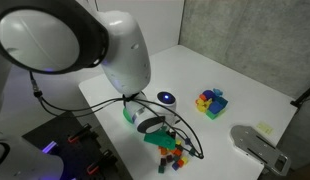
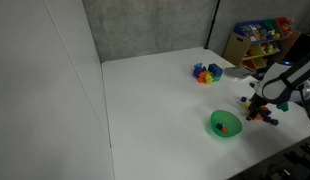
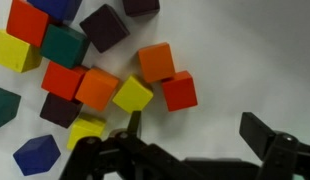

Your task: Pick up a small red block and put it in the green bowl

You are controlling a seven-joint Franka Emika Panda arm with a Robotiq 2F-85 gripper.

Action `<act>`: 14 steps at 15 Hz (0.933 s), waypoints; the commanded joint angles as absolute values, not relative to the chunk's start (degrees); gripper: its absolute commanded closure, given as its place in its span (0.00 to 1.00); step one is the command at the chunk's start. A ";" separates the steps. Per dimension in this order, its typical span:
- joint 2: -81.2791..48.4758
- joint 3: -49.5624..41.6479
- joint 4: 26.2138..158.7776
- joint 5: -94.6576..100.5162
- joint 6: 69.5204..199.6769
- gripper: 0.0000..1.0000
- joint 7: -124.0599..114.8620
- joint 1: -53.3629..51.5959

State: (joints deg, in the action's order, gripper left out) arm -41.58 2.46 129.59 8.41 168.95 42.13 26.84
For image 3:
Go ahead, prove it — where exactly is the small red wooden block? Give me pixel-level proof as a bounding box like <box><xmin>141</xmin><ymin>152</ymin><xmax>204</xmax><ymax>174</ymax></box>
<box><xmin>40</xmin><ymin>60</ymin><xmax>90</xmax><ymax>102</ymax></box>
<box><xmin>5</xmin><ymin>0</ymin><xmax>50</xmax><ymax>48</ymax></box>
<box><xmin>160</xmin><ymin>69</ymin><xmax>199</xmax><ymax>113</ymax></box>

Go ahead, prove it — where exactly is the small dark green block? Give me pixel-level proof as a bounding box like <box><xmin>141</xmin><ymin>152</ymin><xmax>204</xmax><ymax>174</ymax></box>
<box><xmin>0</xmin><ymin>85</ymin><xmax>22</xmax><ymax>131</ymax></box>
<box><xmin>39</xmin><ymin>23</ymin><xmax>91</xmax><ymax>70</ymax></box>

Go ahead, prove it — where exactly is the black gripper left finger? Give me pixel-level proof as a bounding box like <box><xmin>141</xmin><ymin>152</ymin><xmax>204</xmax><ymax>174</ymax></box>
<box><xmin>59</xmin><ymin>110</ymin><xmax>209</xmax><ymax>180</ymax></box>

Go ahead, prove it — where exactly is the small orange wooden block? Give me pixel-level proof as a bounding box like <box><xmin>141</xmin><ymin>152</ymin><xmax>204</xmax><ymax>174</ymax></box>
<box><xmin>137</xmin><ymin>41</ymin><xmax>177</xmax><ymax>84</ymax></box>
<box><xmin>74</xmin><ymin>66</ymin><xmax>121</xmax><ymax>113</ymax></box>

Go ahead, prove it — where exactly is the small yellow wooden block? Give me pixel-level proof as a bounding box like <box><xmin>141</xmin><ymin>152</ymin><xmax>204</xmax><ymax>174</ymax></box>
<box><xmin>66</xmin><ymin>112</ymin><xmax>107</xmax><ymax>152</ymax></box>
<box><xmin>0</xmin><ymin>29</ymin><xmax>44</xmax><ymax>74</ymax></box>
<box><xmin>112</xmin><ymin>73</ymin><xmax>155</xmax><ymax>115</ymax></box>

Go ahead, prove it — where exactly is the small dark purple block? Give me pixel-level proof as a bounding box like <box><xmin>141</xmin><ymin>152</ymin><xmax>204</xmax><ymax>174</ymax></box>
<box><xmin>78</xmin><ymin>3</ymin><xmax>131</xmax><ymax>54</ymax></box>
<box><xmin>39</xmin><ymin>92</ymin><xmax>84</xmax><ymax>130</ymax></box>
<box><xmin>121</xmin><ymin>0</ymin><xmax>161</xmax><ymax>18</ymax></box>

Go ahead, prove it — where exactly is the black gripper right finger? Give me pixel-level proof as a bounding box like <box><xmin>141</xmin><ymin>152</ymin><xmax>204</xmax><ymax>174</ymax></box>
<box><xmin>239</xmin><ymin>111</ymin><xmax>310</xmax><ymax>180</ymax></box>

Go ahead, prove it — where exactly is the small blue wooden block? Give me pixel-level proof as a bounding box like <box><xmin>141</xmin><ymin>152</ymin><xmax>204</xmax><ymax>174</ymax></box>
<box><xmin>26</xmin><ymin>0</ymin><xmax>83</xmax><ymax>25</ymax></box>
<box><xmin>12</xmin><ymin>134</ymin><xmax>62</xmax><ymax>177</ymax></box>

